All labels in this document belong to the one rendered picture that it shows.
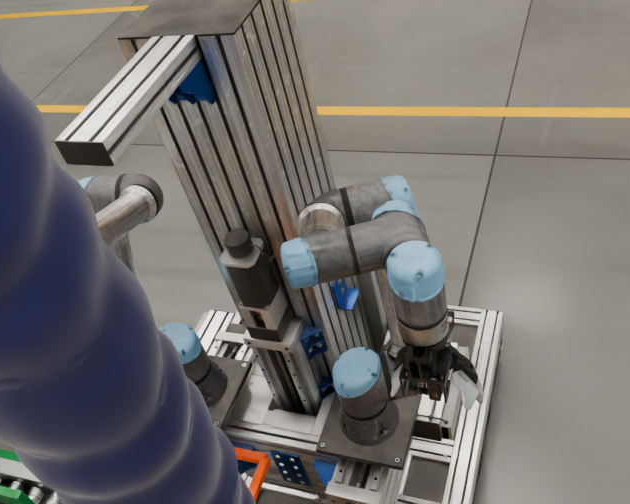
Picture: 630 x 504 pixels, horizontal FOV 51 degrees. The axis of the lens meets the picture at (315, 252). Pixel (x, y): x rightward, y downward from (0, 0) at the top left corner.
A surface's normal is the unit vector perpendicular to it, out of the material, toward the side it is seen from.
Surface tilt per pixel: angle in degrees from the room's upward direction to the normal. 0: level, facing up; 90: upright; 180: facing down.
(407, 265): 0
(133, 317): 81
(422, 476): 0
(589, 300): 0
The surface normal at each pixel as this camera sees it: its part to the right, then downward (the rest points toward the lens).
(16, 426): -0.14, 0.62
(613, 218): -0.21, -0.70
